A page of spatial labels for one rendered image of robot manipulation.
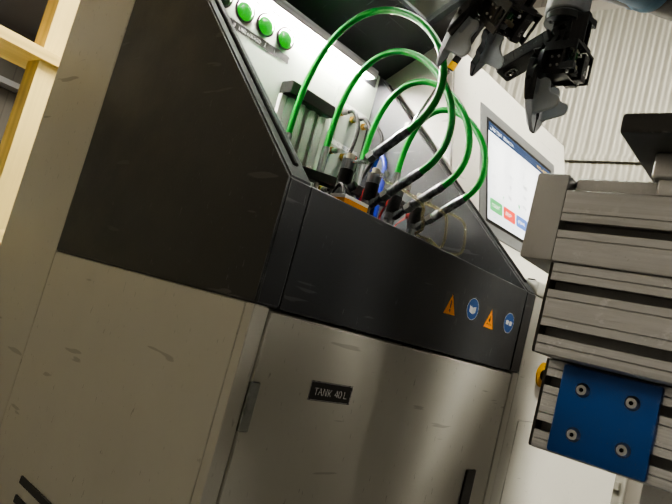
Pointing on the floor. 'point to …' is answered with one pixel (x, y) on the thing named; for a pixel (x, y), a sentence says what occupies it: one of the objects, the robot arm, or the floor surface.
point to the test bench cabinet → (136, 390)
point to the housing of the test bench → (54, 174)
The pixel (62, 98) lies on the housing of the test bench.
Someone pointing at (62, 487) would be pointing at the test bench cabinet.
